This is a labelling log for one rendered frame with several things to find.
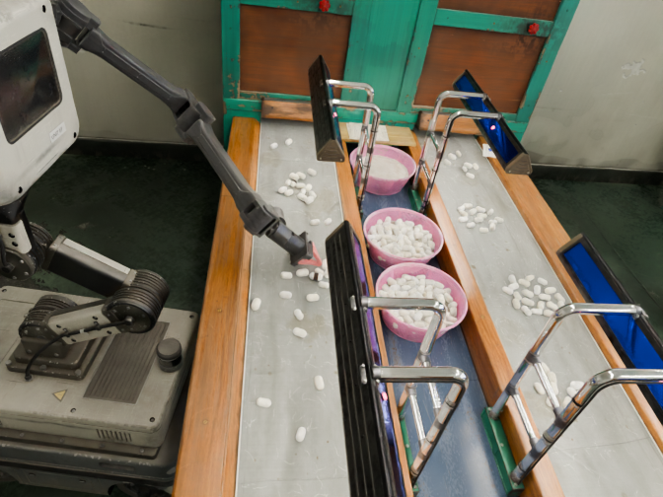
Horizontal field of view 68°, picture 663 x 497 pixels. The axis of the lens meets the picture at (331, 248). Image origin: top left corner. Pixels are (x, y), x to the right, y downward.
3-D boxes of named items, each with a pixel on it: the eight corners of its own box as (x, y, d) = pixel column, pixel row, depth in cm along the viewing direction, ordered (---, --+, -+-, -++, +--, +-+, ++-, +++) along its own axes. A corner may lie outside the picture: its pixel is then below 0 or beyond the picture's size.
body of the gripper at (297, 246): (309, 233, 146) (292, 219, 142) (311, 256, 138) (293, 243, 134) (293, 245, 149) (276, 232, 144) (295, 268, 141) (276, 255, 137)
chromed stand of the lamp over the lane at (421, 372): (329, 502, 104) (364, 382, 75) (323, 415, 119) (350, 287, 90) (415, 499, 107) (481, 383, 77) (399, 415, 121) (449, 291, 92)
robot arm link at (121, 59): (181, 116, 155) (201, 95, 152) (189, 141, 146) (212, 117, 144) (37, 18, 121) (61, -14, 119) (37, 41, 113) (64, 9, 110)
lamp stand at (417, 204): (417, 224, 182) (451, 112, 152) (406, 193, 196) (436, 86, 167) (466, 227, 184) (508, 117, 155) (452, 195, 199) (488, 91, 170)
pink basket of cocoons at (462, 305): (377, 351, 135) (383, 329, 129) (364, 282, 155) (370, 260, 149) (469, 352, 139) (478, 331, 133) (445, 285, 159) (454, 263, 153)
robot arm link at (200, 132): (170, 124, 144) (194, 98, 141) (183, 129, 149) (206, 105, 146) (245, 237, 132) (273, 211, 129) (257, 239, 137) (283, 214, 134)
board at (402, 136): (338, 141, 203) (338, 138, 202) (335, 123, 214) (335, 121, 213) (415, 146, 208) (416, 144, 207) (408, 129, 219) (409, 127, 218)
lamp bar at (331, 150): (316, 161, 137) (319, 138, 132) (307, 72, 183) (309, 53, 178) (344, 163, 138) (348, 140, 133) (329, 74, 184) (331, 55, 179)
